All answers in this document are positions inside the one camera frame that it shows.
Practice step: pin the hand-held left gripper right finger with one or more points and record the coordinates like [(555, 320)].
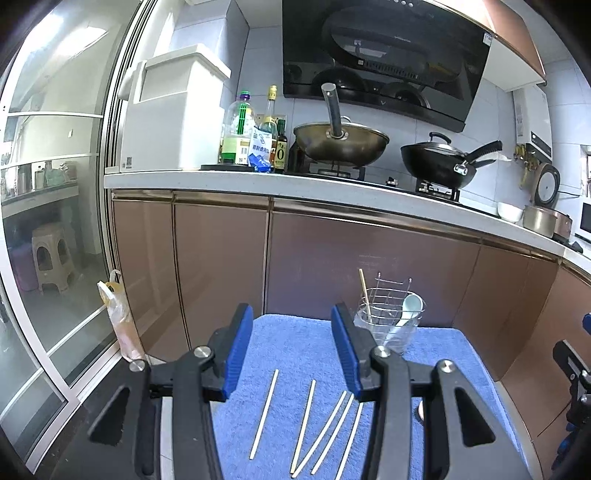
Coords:
[(344, 346)]

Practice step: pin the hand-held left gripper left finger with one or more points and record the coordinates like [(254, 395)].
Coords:
[(235, 350)]

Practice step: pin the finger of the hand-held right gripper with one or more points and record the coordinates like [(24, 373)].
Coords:
[(572, 364)]

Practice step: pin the wooden chopstick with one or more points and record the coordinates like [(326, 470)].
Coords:
[(351, 438), (303, 427), (264, 413), (364, 290), (323, 429), (336, 427)]

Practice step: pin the blue towel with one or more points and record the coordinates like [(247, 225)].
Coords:
[(286, 341)]

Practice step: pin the white ceramic spoon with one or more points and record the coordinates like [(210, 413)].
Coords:
[(412, 305)]

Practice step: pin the plastic bag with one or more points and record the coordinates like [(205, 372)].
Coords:
[(119, 318)]

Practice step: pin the steel pot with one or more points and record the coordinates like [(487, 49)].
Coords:
[(545, 224)]

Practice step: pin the white microwave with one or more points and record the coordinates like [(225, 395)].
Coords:
[(584, 221)]

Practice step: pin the white bowl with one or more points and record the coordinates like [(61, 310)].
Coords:
[(510, 213)]

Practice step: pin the gas stove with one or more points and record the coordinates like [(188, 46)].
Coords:
[(369, 180)]

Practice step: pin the black tray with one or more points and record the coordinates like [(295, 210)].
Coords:
[(221, 167)]

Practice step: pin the black frying pan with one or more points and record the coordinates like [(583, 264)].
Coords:
[(434, 168)]

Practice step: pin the steel wok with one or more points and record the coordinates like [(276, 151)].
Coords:
[(341, 145)]

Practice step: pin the blue and white salt bag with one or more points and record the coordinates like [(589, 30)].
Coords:
[(259, 150)]

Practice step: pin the dark sauce bottle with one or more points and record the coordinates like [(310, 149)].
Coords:
[(280, 152)]

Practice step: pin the beige plastic stool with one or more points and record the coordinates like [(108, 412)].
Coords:
[(51, 258)]

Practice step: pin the yellow gas valve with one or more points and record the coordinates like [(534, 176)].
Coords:
[(526, 159)]

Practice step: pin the cooking oil bottle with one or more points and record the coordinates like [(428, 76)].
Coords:
[(238, 134)]

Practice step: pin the black pan lid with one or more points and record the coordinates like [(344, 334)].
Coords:
[(436, 146)]

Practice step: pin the purple plastic stool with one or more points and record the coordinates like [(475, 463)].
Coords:
[(23, 272)]

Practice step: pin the tall yellow-capped bottle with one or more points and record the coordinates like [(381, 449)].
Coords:
[(269, 115)]

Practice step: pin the white storage container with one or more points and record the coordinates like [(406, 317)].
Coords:
[(175, 120)]

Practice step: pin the white water heater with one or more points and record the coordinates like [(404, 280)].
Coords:
[(533, 120)]

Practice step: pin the sliding glass door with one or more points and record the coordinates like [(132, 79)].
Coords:
[(60, 138)]

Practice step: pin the black range hood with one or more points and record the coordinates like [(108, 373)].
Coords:
[(392, 46)]

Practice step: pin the brown upper cabinet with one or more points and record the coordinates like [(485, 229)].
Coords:
[(512, 41)]

